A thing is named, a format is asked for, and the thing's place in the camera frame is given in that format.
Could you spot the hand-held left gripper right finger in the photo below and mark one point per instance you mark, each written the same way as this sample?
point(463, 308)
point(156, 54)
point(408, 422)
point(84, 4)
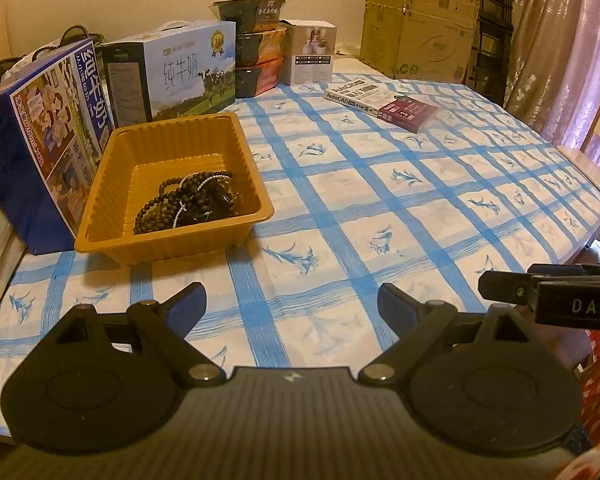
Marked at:
point(397, 307)

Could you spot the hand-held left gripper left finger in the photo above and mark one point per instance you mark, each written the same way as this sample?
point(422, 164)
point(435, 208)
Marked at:
point(185, 307)

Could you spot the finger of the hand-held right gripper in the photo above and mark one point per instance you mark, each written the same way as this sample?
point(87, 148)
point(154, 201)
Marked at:
point(505, 287)

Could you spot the yellow plastic tray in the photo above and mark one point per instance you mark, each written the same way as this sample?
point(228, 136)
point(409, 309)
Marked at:
point(180, 145)

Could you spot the blue checked tablecloth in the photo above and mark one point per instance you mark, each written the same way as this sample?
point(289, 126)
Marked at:
point(380, 200)

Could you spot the black hair clip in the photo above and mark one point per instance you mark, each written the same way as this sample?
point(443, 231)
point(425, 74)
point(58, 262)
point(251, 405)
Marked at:
point(225, 201)

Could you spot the wooden chair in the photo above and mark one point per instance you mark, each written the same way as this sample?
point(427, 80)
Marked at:
point(580, 160)

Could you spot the white and maroon book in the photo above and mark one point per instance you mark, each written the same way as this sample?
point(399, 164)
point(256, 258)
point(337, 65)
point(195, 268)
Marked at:
point(380, 102)

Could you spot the blue cartoon milk carton box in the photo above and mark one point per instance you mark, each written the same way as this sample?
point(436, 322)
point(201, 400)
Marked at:
point(30, 170)

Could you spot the green and white milk box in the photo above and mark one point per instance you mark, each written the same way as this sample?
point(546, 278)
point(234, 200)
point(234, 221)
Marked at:
point(180, 75)

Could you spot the black folding cart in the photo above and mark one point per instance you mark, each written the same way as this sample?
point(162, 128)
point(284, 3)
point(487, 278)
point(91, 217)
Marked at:
point(490, 35)

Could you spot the pink curtain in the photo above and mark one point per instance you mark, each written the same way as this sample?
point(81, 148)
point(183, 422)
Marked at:
point(560, 35)

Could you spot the large open cardboard box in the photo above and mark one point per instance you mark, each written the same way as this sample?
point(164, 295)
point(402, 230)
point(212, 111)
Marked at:
point(420, 35)

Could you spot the small white product box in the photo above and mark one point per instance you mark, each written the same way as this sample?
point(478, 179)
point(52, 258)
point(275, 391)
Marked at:
point(310, 55)

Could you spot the black orange snack bag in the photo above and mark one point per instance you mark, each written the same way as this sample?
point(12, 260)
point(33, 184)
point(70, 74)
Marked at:
point(260, 47)

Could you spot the white plastic bag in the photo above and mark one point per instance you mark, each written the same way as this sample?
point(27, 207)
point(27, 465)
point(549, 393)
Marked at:
point(17, 67)

